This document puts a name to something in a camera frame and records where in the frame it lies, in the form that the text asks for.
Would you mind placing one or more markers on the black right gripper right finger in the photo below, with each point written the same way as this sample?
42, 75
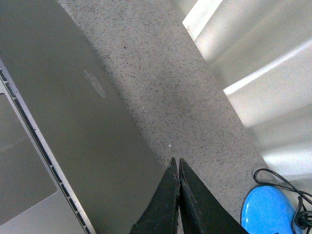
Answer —
201, 213

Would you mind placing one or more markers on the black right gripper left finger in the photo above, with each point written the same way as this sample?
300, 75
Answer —
161, 214

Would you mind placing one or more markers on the grey laptop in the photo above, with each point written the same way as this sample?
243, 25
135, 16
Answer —
95, 141

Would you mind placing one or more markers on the blue lamp base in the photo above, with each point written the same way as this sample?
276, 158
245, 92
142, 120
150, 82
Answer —
266, 210

